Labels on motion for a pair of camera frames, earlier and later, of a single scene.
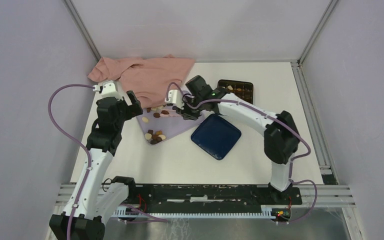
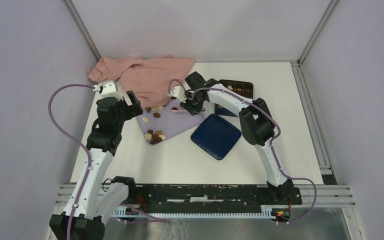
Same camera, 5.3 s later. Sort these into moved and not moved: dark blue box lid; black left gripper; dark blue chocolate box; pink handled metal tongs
Moved: pink handled metal tongs
Not moved: dark blue box lid; black left gripper; dark blue chocolate box
